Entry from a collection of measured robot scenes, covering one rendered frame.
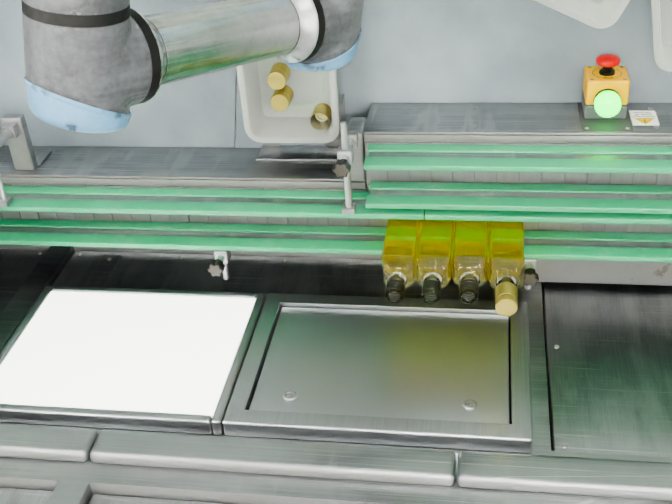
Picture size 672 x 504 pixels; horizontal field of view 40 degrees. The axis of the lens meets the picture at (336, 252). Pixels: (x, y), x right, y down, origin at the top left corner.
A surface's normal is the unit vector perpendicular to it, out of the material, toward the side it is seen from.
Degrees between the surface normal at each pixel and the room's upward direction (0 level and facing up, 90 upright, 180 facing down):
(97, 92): 43
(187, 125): 0
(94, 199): 90
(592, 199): 90
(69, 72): 13
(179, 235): 90
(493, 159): 90
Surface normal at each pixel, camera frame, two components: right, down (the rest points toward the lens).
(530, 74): -0.15, 0.55
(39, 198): -0.07, -0.84
